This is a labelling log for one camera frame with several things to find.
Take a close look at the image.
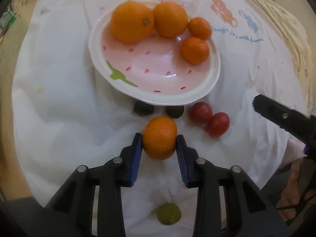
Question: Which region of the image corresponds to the small mandarin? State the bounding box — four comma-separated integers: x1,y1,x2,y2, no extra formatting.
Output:
187,17,212,40
142,117,177,161
181,37,210,64

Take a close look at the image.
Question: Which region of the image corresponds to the large orange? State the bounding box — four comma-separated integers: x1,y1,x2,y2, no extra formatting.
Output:
152,1,189,38
110,1,154,43

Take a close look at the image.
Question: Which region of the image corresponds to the person right hand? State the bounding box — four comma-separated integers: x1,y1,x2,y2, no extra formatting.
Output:
276,158,303,221

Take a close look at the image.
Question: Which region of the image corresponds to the green lime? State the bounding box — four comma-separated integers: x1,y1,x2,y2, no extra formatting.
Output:
156,203,182,225

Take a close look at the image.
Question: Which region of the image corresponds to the red tomato right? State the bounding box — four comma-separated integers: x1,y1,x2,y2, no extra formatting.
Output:
206,112,230,137

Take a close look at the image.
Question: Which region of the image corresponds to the red tomato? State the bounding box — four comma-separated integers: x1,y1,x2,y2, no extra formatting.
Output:
189,102,213,125
206,112,230,137

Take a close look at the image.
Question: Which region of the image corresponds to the red tomato left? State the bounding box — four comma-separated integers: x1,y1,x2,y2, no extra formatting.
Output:
189,102,213,125

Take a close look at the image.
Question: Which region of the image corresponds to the dark plum right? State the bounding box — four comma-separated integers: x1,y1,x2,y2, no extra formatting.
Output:
166,106,184,119

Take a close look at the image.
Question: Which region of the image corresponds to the dark plum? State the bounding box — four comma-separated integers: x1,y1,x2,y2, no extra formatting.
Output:
166,106,184,119
133,101,155,117

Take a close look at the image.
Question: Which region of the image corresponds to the dark plum left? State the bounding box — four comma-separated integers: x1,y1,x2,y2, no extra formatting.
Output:
133,101,155,117

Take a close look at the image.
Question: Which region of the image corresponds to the pink strawberry pattern plate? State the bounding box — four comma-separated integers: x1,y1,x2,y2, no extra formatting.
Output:
88,10,221,106

